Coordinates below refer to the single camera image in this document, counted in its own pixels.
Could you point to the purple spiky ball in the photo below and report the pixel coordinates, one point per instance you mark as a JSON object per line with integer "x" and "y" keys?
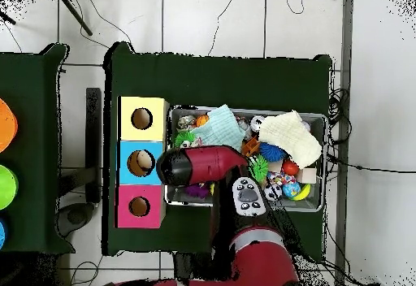
{"x": 196, "y": 191}

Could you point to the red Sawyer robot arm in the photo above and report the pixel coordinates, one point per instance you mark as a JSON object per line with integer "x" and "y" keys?
{"x": 208, "y": 164}

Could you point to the wooden box with three holes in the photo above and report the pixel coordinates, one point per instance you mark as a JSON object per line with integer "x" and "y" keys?
{"x": 156, "y": 110}

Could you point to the clear mesh bin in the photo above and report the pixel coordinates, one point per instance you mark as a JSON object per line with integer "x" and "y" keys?
{"x": 302, "y": 204}

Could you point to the mint knitted cloth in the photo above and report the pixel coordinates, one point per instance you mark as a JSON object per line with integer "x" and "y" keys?
{"x": 221, "y": 130}

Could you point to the green spiky googly-eyed ball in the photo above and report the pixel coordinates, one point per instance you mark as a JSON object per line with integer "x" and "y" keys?
{"x": 182, "y": 138}
{"x": 260, "y": 169}

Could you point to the blue spiky ball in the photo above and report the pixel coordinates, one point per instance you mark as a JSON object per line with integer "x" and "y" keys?
{"x": 269, "y": 152}

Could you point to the small soccer ball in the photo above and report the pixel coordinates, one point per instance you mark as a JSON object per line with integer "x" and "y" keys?
{"x": 274, "y": 192}

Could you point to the cream knitted cloth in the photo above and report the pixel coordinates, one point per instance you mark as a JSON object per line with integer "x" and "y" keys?
{"x": 292, "y": 136}

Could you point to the black upright stand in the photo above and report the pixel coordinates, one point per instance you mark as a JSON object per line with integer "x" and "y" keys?
{"x": 93, "y": 120}

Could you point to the grey round stand base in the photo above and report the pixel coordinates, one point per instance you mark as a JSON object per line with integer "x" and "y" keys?
{"x": 76, "y": 216}

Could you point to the black tripod leg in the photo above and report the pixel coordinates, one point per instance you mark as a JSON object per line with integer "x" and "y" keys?
{"x": 8, "y": 19}
{"x": 76, "y": 15}

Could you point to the dark green side tablecloth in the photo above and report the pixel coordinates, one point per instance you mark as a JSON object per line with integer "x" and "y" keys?
{"x": 32, "y": 71}

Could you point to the orange bowl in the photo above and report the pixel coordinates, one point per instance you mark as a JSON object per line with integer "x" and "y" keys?
{"x": 6, "y": 125}

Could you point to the green bowl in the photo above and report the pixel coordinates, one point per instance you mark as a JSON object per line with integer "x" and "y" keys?
{"x": 7, "y": 187}

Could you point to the blue bowl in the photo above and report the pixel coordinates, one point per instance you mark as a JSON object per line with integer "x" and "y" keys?
{"x": 2, "y": 234}

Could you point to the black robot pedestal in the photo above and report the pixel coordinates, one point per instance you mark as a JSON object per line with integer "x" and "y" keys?
{"x": 188, "y": 266}

